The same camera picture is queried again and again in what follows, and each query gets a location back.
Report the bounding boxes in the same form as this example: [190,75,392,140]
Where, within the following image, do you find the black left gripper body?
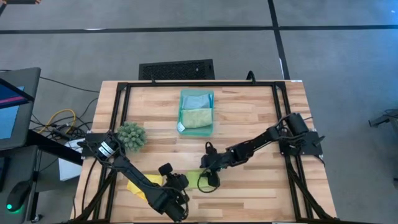
[152,172,191,223]

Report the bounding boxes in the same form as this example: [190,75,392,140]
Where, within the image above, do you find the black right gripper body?
[200,149,241,188]

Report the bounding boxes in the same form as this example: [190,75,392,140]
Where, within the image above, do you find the lime green microfiber towel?
[185,170,216,190]

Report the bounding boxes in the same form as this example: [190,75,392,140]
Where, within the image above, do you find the yellow microfiber towel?
[126,174,164,202]

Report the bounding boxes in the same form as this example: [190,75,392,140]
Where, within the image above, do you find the green translucent plastic bin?
[177,89,215,138]

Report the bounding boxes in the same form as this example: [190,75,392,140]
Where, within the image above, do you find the pale green microfiber towel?
[177,108,214,132]

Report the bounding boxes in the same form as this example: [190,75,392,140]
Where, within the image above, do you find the light blue microfiber towel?
[181,93,214,110]

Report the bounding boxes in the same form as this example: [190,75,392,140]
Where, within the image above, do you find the artificial succulent in patterned pot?
[116,121,148,152]

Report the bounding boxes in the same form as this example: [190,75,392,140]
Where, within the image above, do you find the black perforated metal box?
[138,58,216,81]

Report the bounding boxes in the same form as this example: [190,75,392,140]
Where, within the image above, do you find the white box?
[58,138,83,182]

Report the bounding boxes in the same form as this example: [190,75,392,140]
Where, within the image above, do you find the black computer mouse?
[6,180,32,213]

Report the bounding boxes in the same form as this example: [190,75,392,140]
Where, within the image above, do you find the grey office desk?
[0,129,83,224]

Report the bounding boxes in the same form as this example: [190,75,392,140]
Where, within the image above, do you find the grey metal stand base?
[368,108,398,128]

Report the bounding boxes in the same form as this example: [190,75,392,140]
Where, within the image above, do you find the grey desk monitor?
[0,67,42,152]

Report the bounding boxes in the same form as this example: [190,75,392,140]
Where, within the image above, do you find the black bar with orange ends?
[0,0,42,5]

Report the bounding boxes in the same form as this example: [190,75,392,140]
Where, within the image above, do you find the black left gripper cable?
[174,186,191,220]

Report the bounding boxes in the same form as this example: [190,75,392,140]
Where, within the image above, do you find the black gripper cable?
[196,168,220,194]
[174,186,191,220]

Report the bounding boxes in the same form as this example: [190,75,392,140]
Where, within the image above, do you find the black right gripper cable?
[196,168,220,194]

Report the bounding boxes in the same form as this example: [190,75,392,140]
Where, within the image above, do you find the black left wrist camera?
[158,162,174,177]

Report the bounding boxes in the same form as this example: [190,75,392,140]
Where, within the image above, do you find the black aluminium table frame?
[70,80,340,224]

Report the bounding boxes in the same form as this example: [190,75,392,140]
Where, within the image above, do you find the yellow cable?
[37,108,77,134]

